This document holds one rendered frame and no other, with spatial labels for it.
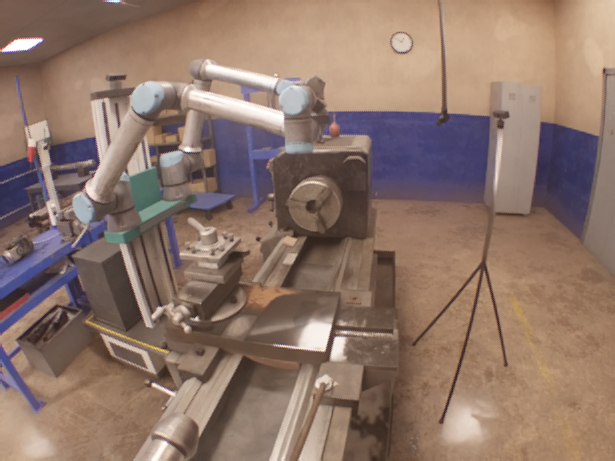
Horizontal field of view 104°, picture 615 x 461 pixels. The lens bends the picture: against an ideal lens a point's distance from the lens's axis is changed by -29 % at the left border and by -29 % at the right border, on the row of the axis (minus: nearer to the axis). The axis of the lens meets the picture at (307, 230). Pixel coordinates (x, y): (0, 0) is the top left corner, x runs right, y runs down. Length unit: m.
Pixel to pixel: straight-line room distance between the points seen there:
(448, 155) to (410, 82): 1.20
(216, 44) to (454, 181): 4.25
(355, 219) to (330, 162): 0.33
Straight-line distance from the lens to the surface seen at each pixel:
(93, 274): 2.24
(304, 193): 1.58
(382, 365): 1.03
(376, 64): 4.99
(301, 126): 1.06
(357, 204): 1.78
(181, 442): 0.62
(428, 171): 5.15
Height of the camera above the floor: 1.62
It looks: 23 degrees down
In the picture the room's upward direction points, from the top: 3 degrees counter-clockwise
